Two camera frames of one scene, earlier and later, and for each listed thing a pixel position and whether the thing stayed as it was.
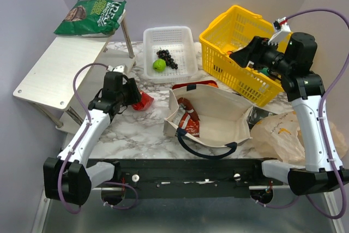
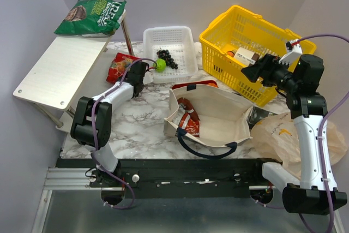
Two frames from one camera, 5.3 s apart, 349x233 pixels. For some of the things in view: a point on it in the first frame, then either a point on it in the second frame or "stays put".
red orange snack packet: (146, 101) → (118, 67)
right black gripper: (254, 52) → (264, 69)
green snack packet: (98, 17) stays put
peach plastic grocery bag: (278, 136) stays put
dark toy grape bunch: (164, 54) stays put
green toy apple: (159, 65) stays put
